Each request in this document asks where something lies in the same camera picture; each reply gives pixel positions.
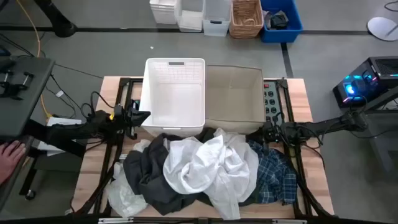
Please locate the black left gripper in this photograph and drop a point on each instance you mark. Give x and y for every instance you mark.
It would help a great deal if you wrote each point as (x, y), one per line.
(126, 119)

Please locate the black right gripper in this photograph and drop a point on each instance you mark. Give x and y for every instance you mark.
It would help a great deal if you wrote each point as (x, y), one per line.
(273, 133)

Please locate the blue plaid shirt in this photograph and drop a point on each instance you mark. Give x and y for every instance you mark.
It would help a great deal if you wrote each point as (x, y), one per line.
(275, 175)

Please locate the white shirt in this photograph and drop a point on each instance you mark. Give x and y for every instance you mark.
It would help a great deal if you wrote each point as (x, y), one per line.
(211, 168)

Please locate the dark grey garment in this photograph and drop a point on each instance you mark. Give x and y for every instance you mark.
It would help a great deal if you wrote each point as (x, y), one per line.
(149, 177)

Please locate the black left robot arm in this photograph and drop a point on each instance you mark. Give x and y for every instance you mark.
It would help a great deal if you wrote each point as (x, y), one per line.
(71, 132)

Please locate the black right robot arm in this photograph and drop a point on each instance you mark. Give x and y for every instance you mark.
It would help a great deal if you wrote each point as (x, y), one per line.
(323, 126)

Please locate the white plastic perforated basket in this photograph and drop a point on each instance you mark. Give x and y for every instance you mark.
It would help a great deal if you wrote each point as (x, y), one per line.
(174, 105)

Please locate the grey power strip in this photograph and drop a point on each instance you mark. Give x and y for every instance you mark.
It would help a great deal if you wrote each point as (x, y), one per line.
(271, 101)

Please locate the open cardboard box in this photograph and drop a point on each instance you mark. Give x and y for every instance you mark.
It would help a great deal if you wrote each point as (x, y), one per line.
(234, 99)

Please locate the thin white garment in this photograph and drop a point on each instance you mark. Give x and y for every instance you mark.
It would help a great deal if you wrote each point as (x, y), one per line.
(124, 196)

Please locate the white flat box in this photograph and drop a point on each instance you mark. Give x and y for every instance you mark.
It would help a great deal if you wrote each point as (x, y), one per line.
(60, 121)

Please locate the small white slatted bin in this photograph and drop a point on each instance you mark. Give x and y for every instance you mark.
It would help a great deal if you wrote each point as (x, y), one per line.
(163, 11)

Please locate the white translucent bin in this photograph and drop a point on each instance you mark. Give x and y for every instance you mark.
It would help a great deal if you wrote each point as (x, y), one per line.
(189, 18)

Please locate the brown wicker basket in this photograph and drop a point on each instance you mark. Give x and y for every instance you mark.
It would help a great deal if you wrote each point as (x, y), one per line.
(246, 18)

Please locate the dark cloth bundle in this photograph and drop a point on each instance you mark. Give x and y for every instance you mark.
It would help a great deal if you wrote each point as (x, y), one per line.
(277, 20)

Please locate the dark grey side desk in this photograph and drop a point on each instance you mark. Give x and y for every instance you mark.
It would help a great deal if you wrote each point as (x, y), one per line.
(21, 109)

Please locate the blue plastic bin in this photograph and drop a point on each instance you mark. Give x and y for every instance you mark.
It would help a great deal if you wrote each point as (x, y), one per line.
(292, 21)

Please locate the black computer with coloured lights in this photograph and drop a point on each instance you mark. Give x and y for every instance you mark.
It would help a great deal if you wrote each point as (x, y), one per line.
(363, 82)

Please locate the clear plastic bin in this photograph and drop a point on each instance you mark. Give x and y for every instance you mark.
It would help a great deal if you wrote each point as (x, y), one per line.
(216, 21)

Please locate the black stand leg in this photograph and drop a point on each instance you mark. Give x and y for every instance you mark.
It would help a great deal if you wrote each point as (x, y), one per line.
(57, 18)

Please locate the grey side table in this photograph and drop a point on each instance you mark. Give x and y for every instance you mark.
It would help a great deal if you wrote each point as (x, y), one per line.
(385, 140)

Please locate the person's hand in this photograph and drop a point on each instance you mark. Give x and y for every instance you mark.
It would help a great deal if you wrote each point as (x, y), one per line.
(9, 158)

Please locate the white round stand base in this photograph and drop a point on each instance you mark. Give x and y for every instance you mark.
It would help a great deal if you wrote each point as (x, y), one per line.
(382, 28)

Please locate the black metal table frame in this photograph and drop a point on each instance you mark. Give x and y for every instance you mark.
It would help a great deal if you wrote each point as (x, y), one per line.
(119, 93)

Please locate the black clamp bracket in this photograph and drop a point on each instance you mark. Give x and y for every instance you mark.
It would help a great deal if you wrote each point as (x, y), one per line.
(14, 85)

